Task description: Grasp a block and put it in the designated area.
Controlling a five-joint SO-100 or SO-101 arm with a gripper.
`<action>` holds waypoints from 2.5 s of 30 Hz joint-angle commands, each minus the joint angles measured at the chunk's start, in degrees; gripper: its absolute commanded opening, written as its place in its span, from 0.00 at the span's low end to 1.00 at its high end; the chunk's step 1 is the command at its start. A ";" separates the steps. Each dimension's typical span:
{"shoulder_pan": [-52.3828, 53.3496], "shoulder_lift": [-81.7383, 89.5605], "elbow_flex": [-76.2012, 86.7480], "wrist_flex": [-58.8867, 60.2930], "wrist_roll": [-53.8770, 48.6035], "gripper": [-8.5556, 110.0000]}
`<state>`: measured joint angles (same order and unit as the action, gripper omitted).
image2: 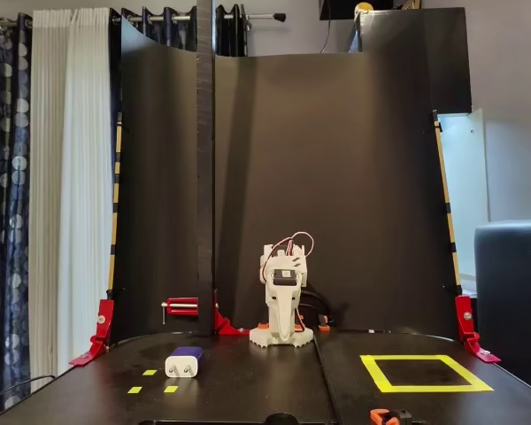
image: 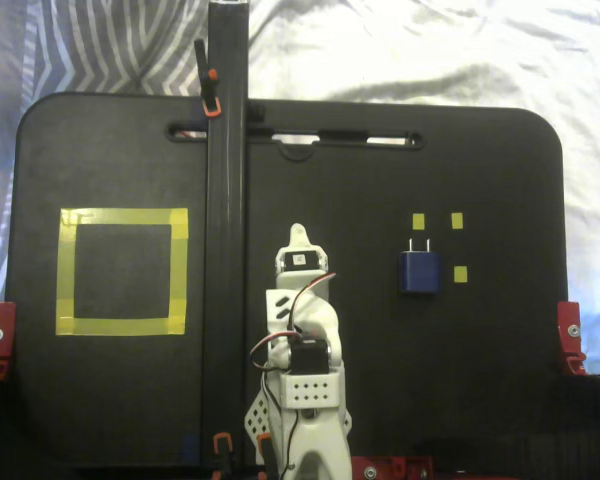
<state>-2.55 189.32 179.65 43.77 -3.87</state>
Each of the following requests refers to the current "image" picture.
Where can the small orange black clamp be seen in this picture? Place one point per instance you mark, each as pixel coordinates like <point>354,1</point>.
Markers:
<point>265,442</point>
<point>222,442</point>

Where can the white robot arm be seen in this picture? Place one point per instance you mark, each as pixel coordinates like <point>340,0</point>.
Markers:
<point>310,390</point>

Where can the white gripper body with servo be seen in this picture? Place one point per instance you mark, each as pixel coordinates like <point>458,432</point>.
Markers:
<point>300,260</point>

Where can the yellow tape square outline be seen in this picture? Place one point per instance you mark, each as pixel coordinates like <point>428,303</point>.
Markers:
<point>120,327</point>

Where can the white bed sheet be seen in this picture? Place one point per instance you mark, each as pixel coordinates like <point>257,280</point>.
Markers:
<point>430,50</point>

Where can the blue white USB charger block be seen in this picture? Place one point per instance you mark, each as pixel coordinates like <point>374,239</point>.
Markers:
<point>420,272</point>

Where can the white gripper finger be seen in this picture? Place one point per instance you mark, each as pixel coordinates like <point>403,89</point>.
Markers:
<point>296,237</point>
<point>306,241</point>

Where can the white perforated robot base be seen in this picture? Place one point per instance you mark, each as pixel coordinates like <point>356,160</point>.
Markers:
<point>257,420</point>

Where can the red backdrop corner bracket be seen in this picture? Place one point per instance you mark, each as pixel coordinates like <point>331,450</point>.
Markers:
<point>2,320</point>
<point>570,320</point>

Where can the grey striped blanket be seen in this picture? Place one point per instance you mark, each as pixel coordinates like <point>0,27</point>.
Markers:
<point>105,45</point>

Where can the red pole base bracket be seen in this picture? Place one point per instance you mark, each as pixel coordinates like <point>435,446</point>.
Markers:
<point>390,467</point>

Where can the long black metal bar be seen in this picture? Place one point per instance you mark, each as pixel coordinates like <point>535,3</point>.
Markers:
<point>227,250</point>

